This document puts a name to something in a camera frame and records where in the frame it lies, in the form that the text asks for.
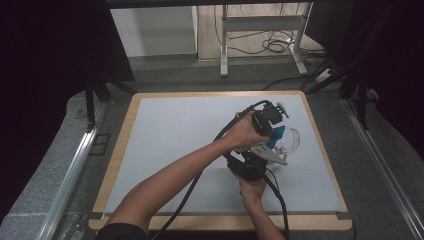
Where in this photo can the person's right hand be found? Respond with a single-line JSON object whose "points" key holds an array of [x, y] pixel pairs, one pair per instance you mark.
{"points": [[253, 190]]}

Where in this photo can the person's black sleeve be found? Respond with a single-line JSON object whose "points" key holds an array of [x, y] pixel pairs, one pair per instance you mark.
{"points": [[121, 232]]}

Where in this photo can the white blue-topped salt bag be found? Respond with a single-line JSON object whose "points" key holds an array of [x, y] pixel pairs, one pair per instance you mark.
{"points": [[282, 130]]}

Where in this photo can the clear glass jar beige rim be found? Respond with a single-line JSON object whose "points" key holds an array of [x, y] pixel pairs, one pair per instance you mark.
{"points": [[295, 140]]}

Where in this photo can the white metal desk frame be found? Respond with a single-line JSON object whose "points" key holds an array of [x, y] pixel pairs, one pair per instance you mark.
{"points": [[263, 23]]}

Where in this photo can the black curtain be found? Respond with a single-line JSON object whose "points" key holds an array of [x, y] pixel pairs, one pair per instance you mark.
{"points": [[50, 50], [383, 50]]}

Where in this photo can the white table mat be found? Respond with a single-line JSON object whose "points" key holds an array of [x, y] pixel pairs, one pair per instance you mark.
{"points": [[166, 133]]}

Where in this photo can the aluminium rail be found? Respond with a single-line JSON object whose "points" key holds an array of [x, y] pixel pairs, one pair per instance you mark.
{"points": [[383, 166], [70, 180]]}

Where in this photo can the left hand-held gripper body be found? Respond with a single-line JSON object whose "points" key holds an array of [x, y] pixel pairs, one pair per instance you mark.
{"points": [[270, 115]]}

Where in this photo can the black tripod legs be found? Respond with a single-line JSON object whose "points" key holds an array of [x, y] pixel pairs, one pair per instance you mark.
{"points": [[90, 103], [361, 100]]}

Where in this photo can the person's left hand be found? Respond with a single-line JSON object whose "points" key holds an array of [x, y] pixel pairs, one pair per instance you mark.
{"points": [[243, 133]]}

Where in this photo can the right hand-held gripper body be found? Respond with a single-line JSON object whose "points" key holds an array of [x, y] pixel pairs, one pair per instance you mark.
{"points": [[248, 165]]}

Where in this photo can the white panel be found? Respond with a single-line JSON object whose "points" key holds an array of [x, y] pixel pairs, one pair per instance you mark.
{"points": [[153, 30]]}

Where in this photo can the wooden edged table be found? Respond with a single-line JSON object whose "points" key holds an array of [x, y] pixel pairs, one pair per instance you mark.
{"points": [[113, 166]]}

